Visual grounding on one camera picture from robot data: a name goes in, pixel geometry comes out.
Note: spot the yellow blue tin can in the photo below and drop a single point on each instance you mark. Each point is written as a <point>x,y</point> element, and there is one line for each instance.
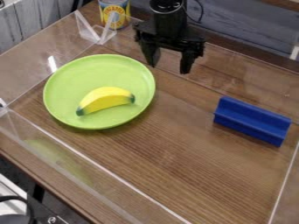
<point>114,11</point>

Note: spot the yellow toy banana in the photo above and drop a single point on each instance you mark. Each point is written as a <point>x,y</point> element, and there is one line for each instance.
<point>104,98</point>

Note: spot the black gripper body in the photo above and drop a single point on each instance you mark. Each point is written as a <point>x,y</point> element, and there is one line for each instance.
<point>166,29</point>

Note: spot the clear acrylic enclosure wall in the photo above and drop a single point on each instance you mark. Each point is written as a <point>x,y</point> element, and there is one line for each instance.
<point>98,195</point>

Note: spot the clear acrylic corner bracket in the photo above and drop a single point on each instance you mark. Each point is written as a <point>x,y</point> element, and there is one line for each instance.
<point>97,33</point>

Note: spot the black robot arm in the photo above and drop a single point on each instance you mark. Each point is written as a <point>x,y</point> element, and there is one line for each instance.
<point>169,3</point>

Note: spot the green round plate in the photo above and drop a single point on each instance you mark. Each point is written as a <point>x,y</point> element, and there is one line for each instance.
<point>90,72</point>

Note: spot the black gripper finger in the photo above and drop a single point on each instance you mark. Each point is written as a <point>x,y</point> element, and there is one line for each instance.
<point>150,51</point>
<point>188,57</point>

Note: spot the blue plastic block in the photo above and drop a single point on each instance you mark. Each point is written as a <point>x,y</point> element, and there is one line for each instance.
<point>252,120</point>

